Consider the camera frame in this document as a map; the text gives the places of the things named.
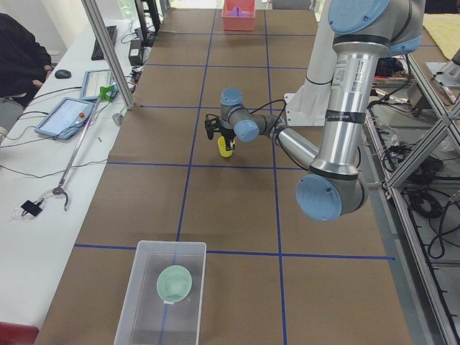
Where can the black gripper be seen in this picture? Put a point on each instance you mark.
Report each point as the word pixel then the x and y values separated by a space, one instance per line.
pixel 226 134

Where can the yellow plastic cup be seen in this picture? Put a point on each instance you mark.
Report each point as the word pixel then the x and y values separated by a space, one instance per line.
pixel 223 151

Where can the purple microfiber cloth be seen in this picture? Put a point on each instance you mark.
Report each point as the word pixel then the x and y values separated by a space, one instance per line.
pixel 238 12

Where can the pale green ceramic bowl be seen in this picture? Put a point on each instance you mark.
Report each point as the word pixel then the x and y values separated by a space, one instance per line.
pixel 174 284

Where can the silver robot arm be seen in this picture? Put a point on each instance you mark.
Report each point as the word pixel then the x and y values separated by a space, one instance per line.
pixel 356 35

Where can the translucent white plastic box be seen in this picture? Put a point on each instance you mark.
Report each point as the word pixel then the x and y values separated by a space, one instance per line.
pixel 145 318

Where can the small metal cylinder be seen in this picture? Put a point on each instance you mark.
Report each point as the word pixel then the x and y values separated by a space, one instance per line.
pixel 117 119

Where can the pink plastic bin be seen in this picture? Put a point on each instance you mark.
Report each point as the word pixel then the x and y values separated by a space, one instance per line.
pixel 243 24

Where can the black power adapter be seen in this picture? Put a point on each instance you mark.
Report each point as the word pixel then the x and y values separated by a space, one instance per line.
pixel 136 53

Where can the far blue teach pendant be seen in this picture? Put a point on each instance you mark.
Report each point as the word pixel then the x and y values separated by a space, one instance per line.
pixel 93 80

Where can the blue teach pendant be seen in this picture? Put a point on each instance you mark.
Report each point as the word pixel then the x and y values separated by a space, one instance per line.
pixel 65 119
pixel 93 80

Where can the near blue teach pendant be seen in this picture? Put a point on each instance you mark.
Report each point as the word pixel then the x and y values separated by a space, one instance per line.
pixel 65 119

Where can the black computer mouse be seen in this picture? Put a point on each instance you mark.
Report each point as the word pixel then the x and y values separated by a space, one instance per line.
pixel 63 74

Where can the small black clip device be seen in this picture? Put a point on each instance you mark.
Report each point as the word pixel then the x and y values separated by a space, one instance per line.
pixel 32 208

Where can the person in black clothes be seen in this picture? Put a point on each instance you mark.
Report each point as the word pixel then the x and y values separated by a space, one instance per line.
pixel 25 64

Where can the red object at corner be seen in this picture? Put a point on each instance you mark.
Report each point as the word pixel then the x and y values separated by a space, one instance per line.
pixel 13 333

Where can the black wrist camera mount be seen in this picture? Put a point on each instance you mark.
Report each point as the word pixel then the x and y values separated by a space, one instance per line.
pixel 212 125

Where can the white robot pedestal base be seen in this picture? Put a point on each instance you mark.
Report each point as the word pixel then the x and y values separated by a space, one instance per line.
pixel 324 81

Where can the aluminium frame post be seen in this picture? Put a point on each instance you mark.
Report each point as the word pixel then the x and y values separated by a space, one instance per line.
pixel 99 29

